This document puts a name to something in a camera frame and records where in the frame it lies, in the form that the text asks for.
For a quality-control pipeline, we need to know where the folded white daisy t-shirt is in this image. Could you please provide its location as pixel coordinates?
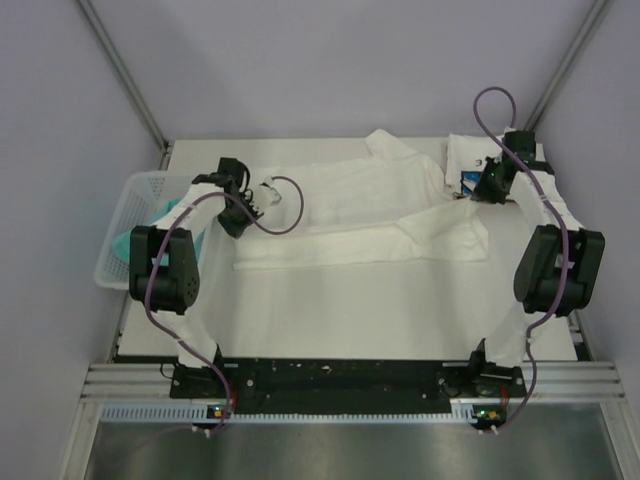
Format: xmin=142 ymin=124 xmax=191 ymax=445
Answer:
xmin=445 ymin=130 xmax=555 ymax=202

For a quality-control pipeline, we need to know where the aluminium corner post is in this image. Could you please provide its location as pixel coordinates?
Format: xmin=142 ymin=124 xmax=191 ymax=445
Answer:
xmin=524 ymin=0 xmax=615 ymax=131
xmin=74 ymin=0 xmax=169 ymax=152

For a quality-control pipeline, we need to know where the grey slotted cable duct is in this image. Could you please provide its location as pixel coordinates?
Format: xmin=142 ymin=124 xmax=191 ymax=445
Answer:
xmin=99 ymin=402 xmax=498 ymax=427

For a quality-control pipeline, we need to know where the white floral print t-shirt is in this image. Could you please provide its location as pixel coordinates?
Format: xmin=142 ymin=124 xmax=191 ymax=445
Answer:
xmin=234 ymin=130 xmax=489 ymax=270

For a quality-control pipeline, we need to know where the right aluminium corner post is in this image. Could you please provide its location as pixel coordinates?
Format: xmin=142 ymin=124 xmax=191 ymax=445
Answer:
xmin=524 ymin=0 xmax=615 ymax=131

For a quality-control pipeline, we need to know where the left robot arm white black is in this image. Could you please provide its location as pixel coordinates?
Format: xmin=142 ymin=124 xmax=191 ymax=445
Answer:
xmin=129 ymin=157 xmax=281 ymax=397

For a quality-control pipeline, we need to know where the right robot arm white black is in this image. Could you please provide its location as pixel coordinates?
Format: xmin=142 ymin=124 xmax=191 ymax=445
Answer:
xmin=466 ymin=130 xmax=605 ymax=396

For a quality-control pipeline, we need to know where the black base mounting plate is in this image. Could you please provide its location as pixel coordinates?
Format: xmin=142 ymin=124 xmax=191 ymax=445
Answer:
xmin=170 ymin=354 xmax=526 ymax=416

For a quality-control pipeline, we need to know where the left aluminium corner post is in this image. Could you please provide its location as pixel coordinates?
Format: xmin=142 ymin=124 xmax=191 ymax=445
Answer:
xmin=74 ymin=0 xmax=169 ymax=152

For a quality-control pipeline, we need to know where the aluminium front frame rail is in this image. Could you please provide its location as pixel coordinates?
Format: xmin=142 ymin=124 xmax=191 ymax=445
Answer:
xmin=81 ymin=361 xmax=626 ymax=404

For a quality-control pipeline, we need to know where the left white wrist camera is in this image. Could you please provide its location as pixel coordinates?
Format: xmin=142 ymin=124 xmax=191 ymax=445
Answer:
xmin=253 ymin=176 xmax=282 ymax=211

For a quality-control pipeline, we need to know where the white plastic laundry basket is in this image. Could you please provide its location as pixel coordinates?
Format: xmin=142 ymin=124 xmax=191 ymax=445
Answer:
xmin=94 ymin=171 xmax=225 ymax=291

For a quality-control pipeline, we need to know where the teal t-shirt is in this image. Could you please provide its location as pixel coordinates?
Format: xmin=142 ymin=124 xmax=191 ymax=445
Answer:
xmin=110 ymin=197 xmax=209 ymax=264

